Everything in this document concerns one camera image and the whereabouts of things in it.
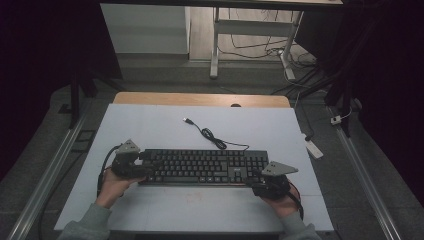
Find person's left hand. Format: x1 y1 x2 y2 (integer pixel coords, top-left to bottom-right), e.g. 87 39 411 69
95 167 147 210

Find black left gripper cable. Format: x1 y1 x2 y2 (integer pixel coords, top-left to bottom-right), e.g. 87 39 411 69
96 143 123 198

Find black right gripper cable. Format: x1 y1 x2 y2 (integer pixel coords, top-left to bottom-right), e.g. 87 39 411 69
287 181 305 221

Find white power strip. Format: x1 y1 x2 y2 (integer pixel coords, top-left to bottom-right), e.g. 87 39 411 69
304 133 325 160

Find black metal stand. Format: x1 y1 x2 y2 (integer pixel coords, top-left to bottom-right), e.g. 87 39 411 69
67 64 124 130
324 74 355 139

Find aluminium floor rail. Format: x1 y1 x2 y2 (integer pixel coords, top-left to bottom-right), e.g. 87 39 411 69
327 105 403 240
6 111 89 240

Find black keyboard cable with plug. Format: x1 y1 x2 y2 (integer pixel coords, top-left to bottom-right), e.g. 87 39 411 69
182 117 250 152

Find white cabinet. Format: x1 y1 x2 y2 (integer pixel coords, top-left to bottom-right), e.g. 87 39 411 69
100 3 191 55

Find person's right hand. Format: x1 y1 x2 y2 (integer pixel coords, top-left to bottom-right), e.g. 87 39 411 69
260 184 301 219

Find white table cover sheet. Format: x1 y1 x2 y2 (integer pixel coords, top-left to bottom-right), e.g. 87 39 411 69
53 103 335 233

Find dark curtain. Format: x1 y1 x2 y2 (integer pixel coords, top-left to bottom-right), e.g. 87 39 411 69
294 0 424 207
0 0 123 183

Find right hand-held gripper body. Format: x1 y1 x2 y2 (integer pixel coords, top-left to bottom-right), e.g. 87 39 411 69
249 161 300 201

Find black floor plate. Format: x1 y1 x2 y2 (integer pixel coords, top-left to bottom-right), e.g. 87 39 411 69
73 129 98 154

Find black keyboard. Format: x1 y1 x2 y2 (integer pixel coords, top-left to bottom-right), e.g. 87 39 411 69
138 148 270 188

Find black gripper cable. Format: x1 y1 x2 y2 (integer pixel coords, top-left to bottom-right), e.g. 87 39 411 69
287 181 305 221
96 143 123 198

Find white desk frame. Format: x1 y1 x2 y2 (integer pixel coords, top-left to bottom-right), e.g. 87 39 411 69
209 7 305 81

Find black floor cables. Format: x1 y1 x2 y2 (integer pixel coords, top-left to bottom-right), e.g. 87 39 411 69
218 8 331 98

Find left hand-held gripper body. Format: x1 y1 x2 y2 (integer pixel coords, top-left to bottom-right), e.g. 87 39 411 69
110 139 155 180

